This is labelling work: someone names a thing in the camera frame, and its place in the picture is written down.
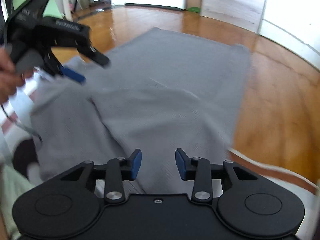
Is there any grey waffle-knit shirt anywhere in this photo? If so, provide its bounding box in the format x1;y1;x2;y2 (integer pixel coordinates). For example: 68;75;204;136
31;28;251;194

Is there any person's left hand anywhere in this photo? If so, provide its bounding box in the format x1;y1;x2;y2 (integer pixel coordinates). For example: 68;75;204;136
0;47;34;104

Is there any light green cloth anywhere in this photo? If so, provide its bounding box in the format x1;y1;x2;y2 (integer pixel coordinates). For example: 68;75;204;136
1;156;35;239

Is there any white and red patterned mat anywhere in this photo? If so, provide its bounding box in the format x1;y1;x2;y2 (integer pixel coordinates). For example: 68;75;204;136
0;72;318;198

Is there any black door threshold strip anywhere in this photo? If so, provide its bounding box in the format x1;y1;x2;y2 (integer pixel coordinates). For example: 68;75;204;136
124;3;185;11

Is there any white cabinet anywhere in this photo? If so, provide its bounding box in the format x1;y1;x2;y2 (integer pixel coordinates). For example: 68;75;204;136
201;0;265;33

